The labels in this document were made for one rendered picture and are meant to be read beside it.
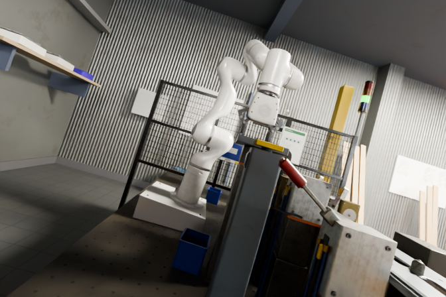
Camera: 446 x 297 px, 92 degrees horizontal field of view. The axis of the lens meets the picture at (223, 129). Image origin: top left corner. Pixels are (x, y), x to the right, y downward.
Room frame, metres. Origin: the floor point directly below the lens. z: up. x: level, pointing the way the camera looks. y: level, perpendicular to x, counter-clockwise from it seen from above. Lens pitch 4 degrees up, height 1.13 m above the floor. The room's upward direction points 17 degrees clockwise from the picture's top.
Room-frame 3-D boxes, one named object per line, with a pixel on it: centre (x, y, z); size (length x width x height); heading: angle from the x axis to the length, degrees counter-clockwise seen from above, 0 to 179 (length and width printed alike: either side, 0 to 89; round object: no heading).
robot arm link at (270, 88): (0.75, -0.11, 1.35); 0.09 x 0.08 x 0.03; 96
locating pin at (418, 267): (0.42, -0.44, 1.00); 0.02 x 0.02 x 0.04
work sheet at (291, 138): (1.96, -0.64, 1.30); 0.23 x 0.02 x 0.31; 86
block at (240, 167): (0.75, -0.12, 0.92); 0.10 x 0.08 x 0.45; 176
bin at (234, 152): (1.88, -0.14, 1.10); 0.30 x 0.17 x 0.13; 77
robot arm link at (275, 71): (0.76, -0.12, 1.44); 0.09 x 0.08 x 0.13; 106
